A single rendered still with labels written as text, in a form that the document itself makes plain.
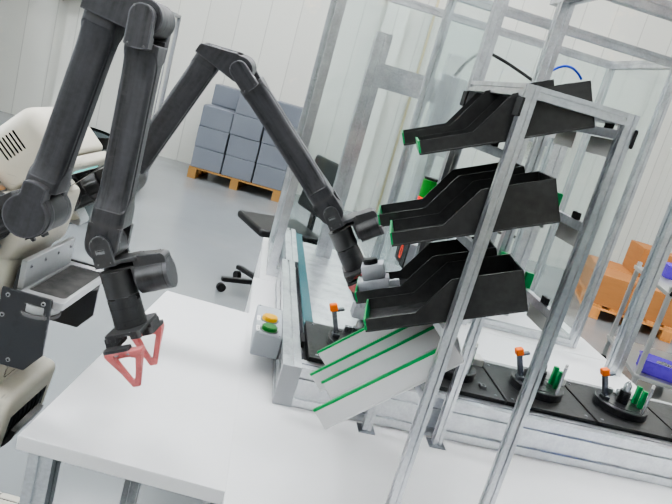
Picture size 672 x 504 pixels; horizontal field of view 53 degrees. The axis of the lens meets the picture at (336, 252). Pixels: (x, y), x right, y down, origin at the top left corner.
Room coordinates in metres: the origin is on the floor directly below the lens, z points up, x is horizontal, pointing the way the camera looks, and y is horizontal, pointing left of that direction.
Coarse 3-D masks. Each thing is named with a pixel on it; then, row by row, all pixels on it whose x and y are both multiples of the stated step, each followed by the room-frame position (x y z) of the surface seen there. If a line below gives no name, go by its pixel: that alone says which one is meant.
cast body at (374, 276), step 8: (368, 264) 1.32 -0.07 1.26; (376, 264) 1.31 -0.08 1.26; (384, 264) 1.35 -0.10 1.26; (368, 272) 1.31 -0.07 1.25; (376, 272) 1.31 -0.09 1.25; (384, 272) 1.31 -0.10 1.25; (360, 280) 1.32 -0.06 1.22; (368, 280) 1.31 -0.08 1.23; (376, 280) 1.31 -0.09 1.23; (384, 280) 1.31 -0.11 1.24; (392, 280) 1.33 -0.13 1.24; (360, 288) 1.31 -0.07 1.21; (368, 288) 1.31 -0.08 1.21; (376, 288) 1.31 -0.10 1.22
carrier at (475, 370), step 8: (472, 360) 1.60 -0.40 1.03; (480, 360) 1.74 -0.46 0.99; (472, 368) 1.65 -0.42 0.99; (480, 368) 1.73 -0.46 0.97; (448, 376) 1.58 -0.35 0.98; (472, 376) 1.61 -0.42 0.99; (480, 376) 1.67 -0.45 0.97; (488, 376) 1.68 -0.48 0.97; (448, 384) 1.55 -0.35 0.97; (464, 384) 1.58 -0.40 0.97; (472, 384) 1.59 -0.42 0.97; (488, 384) 1.62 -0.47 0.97; (464, 392) 1.53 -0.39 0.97; (472, 392) 1.54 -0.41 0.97; (480, 392) 1.56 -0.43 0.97; (488, 392) 1.57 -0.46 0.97; (496, 392) 1.59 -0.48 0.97; (488, 400) 1.54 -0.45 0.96; (496, 400) 1.54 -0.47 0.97; (504, 400) 1.55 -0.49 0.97
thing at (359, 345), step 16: (352, 336) 1.40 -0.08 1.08; (368, 336) 1.39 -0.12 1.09; (384, 336) 1.27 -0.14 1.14; (400, 336) 1.27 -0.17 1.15; (320, 352) 1.40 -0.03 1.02; (336, 352) 1.40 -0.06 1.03; (352, 352) 1.27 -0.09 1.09; (368, 352) 1.27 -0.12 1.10; (320, 368) 1.27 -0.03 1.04; (336, 368) 1.27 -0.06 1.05; (320, 384) 1.27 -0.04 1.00
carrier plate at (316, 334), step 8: (304, 328) 1.68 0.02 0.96; (312, 328) 1.67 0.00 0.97; (320, 328) 1.68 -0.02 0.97; (328, 328) 1.70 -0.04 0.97; (312, 336) 1.61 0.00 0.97; (320, 336) 1.63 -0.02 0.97; (312, 344) 1.56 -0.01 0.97; (320, 344) 1.57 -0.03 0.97; (312, 352) 1.51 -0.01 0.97; (312, 360) 1.48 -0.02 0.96; (320, 360) 1.48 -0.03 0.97
